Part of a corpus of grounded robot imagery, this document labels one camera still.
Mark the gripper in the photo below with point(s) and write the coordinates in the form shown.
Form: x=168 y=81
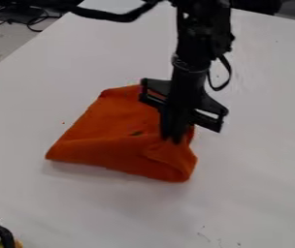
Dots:
x=188 y=88

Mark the orange cloth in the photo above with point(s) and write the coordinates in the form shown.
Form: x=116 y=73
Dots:
x=111 y=139

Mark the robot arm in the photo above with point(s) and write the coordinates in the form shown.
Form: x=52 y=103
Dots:
x=202 y=29

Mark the black and yellow tool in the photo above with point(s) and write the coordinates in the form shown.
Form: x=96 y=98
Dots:
x=1 y=234

